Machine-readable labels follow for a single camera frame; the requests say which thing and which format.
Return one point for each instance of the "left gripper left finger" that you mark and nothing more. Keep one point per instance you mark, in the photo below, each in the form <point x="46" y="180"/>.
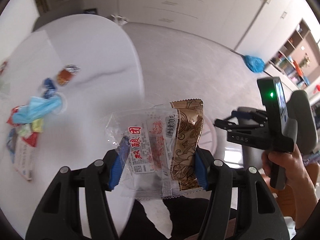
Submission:
<point x="57" y="215"/>

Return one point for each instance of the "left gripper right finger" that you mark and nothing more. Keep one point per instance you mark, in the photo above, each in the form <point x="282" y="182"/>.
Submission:
<point x="258" y="216"/>

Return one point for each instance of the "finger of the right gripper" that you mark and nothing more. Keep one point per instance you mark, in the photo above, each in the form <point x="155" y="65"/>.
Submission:
<point x="249" y="113"/>
<point x="231" y="126"/>

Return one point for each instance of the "brown clear snack bag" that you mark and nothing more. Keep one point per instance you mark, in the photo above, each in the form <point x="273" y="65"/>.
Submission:
<point x="155" y="149"/>

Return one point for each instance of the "blue white snack wrapper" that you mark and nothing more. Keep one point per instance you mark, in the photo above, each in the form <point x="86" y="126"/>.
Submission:
<point x="11" y="141"/>

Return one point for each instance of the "green paper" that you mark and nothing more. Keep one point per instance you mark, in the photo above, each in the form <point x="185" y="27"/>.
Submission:
<point x="24" y="130"/>

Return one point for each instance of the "blue surgical face mask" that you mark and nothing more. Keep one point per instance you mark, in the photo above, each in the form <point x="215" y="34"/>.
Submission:
<point x="38" y="108"/>

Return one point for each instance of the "dark blue wrapper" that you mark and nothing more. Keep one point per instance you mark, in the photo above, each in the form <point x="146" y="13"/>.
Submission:
<point x="50" y="88"/>

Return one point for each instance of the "brown chocolate wrapper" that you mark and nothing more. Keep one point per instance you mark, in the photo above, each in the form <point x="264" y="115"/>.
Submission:
<point x="66" y="74"/>

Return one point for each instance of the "person right hand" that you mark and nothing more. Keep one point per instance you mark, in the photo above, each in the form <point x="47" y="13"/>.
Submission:
<point x="298" y="199"/>

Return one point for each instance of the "white red medicine box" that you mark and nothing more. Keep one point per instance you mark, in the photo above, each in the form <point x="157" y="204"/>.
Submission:
<point x="24" y="154"/>

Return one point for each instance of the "yellow crumpled paper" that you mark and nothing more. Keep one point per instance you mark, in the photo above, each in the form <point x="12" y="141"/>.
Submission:
<point x="37" y="125"/>

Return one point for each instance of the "white drawer cabinet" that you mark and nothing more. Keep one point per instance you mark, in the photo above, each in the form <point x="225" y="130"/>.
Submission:
<point x="192" y="16"/>

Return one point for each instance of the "dark grey chair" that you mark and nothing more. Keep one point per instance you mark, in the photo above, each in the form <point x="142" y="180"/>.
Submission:
<point x="70" y="7"/>

